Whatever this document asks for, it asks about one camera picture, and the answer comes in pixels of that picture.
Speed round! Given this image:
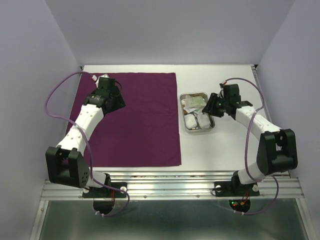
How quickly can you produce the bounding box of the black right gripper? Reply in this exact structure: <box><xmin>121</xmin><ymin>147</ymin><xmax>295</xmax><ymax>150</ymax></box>
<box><xmin>201</xmin><ymin>92</ymin><xmax>229</xmax><ymax>118</ymax></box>

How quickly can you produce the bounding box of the green gauze bag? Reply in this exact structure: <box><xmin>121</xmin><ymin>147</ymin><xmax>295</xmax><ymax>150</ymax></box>
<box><xmin>186</xmin><ymin>95</ymin><xmax>206</xmax><ymax>108</ymax></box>

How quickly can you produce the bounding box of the white gauze pad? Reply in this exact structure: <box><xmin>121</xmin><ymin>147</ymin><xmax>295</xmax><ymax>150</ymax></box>
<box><xmin>184</xmin><ymin>114</ymin><xmax>198</xmax><ymax>130</ymax></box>
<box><xmin>197</xmin><ymin>114</ymin><xmax>211</xmax><ymax>129</ymax></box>

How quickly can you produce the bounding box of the stainless steel tray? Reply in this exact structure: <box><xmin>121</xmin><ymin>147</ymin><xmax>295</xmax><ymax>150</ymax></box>
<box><xmin>179</xmin><ymin>92</ymin><xmax>215</xmax><ymax>135</ymax></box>

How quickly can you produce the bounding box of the green white suture packet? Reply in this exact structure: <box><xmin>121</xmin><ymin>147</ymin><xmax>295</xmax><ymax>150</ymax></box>
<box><xmin>184</xmin><ymin>106</ymin><xmax>204</xmax><ymax>114</ymax></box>

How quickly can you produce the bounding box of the purple cloth mat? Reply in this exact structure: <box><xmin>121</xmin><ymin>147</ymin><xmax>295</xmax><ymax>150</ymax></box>
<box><xmin>67</xmin><ymin>71</ymin><xmax>182</xmax><ymax>168</ymax></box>

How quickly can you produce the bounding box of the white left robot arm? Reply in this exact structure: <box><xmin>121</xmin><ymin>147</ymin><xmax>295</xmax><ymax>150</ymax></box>
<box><xmin>45</xmin><ymin>74</ymin><xmax>125</xmax><ymax>197</ymax></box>

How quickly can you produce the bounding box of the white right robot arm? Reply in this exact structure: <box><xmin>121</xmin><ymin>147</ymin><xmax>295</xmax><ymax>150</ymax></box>
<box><xmin>203</xmin><ymin>82</ymin><xmax>298</xmax><ymax>197</ymax></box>

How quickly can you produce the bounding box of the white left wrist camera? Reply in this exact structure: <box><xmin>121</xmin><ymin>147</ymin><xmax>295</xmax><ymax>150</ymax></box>
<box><xmin>91</xmin><ymin>74</ymin><xmax>109</xmax><ymax>83</ymax></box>

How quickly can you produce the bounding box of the aluminium right side rail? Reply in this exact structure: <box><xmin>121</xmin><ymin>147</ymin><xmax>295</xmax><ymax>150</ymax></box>
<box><xmin>250</xmin><ymin>64</ymin><xmax>291</xmax><ymax>176</ymax></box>

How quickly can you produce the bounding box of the aluminium rail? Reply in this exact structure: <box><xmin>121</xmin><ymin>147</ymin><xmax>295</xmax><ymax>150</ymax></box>
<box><xmin>250</xmin><ymin>64</ymin><xmax>291</xmax><ymax>176</ymax></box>
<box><xmin>74</xmin><ymin>170</ymin><xmax>305</xmax><ymax>201</ymax></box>

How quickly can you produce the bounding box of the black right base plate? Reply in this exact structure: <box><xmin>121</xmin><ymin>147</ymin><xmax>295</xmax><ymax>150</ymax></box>
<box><xmin>211</xmin><ymin>180</ymin><xmax>260</xmax><ymax>214</ymax></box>

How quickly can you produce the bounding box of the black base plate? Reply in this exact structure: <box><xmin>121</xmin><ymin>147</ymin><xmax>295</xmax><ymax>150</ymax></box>
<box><xmin>82</xmin><ymin>187</ymin><xmax>128</xmax><ymax>217</ymax></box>
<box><xmin>211</xmin><ymin>180</ymin><xmax>260</xmax><ymax>214</ymax></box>

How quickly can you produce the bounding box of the aluminium front rail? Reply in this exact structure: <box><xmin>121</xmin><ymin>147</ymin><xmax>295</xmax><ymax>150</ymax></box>
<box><xmin>74</xmin><ymin>170</ymin><xmax>305</xmax><ymax>201</ymax></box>

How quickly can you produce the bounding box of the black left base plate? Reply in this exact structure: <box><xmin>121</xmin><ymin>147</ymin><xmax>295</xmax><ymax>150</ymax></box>
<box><xmin>82</xmin><ymin>187</ymin><xmax>128</xmax><ymax>217</ymax></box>

